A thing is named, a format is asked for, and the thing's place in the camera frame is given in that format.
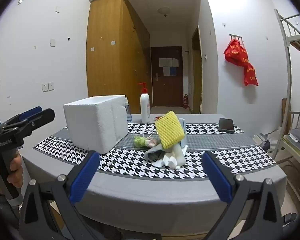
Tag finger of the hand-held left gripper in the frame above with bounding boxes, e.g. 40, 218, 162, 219
0, 106, 43, 130
16, 108, 55, 140

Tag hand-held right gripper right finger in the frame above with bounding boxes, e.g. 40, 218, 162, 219
202, 152, 283, 240

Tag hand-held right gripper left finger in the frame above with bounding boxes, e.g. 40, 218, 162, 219
19, 151, 108, 240

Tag white foam sheet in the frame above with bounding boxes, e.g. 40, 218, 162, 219
174, 142, 188, 167

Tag white foam box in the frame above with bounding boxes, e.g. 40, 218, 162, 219
63, 95, 129, 155

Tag blue face mask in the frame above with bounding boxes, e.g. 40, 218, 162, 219
176, 117, 188, 147

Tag green pink soft toy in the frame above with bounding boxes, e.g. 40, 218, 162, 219
134, 135, 162, 148

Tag grey cloth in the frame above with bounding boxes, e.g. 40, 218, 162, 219
144, 144, 175, 162

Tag yellow foam net sleeve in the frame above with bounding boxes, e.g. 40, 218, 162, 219
154, 111, 186, 150

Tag person's left forearm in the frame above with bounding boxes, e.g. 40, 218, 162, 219
0, 190, 22, 240

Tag person's left hand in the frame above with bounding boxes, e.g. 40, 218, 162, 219
0, 152, 24, 193

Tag houndstooth tablecloth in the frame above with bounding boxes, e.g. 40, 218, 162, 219
32, 121, 277, 180

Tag black smartphone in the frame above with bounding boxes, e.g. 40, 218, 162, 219
218, 118, 235, 134

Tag clear blue spray bottle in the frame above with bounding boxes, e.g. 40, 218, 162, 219
125, 97, 132, 123

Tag wooden wardrobe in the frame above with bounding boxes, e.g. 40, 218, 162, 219
86, 0, 151, 104

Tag white pump bottle red pump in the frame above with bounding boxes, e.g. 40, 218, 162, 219
138, 82, 151, 124

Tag wooden board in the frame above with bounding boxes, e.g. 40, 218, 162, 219
281, 99, 292, 130

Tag dark brown door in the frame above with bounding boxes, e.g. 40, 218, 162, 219
150, 46, 184, 107

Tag red plastic bag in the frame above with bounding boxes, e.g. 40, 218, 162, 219
224, 39, 248, 67
242, 60, 259, 86

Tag metal bunk bed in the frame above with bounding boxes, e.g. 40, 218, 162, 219
274, 9, 300, 170

